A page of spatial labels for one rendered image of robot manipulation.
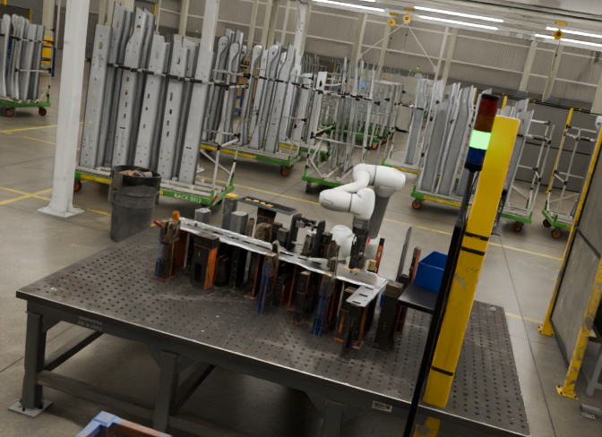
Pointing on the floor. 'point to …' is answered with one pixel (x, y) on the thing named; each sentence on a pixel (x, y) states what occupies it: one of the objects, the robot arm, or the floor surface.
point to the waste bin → (132, 200)
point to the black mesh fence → (436, 321)
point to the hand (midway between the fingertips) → (352, 261)
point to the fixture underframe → (167, 399)
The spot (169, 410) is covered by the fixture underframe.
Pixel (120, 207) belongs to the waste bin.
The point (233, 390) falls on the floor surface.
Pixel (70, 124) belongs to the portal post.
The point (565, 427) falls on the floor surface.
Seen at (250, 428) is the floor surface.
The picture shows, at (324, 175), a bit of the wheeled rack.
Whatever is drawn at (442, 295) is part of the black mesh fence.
